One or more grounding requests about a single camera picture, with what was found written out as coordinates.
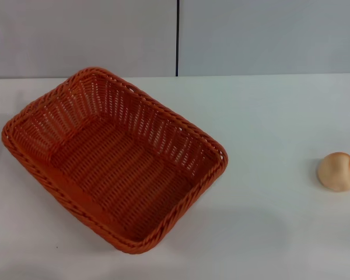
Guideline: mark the black vertical wall strip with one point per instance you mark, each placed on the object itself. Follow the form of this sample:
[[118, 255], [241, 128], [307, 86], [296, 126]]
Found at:
[[177, 38]]

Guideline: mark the orange woven plastic basket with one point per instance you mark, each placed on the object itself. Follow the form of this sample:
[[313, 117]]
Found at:
[[119, 175]]

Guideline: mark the round tan bread roll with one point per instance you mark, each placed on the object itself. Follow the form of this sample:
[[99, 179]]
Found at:
[[336, 173]]

